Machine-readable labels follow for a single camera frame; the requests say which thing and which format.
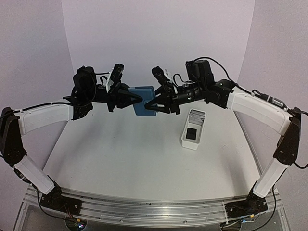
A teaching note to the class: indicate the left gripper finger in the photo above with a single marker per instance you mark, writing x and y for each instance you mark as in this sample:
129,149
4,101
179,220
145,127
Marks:
131,92
123,103

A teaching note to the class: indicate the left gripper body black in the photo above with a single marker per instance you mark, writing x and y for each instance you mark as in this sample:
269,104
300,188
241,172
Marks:
110,99

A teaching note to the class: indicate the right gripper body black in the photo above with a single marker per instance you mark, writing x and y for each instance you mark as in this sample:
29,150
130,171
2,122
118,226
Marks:
198,87

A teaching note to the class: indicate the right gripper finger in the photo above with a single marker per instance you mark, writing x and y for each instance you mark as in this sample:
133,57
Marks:
160,100
152,107

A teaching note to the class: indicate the blue leather card holder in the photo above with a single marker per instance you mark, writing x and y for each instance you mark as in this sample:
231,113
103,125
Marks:
147,93

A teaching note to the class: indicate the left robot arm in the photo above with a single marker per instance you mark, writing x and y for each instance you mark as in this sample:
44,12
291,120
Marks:
28,135

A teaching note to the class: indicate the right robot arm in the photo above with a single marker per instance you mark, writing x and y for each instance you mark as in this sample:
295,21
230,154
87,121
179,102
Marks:
281,123

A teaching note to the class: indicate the stack of cards in tray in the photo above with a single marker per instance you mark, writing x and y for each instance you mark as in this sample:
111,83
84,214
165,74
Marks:
196,117

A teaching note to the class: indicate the black rectangle on tray bottom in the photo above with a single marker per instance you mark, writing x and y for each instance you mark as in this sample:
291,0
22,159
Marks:
191,133

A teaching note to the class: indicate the white plastic tray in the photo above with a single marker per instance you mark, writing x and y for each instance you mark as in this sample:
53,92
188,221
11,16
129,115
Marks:
191,144

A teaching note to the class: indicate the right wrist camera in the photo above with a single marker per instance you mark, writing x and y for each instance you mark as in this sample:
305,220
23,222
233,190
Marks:
159,74

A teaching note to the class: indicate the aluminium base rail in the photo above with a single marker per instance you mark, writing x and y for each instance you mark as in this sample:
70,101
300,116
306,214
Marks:
151,213

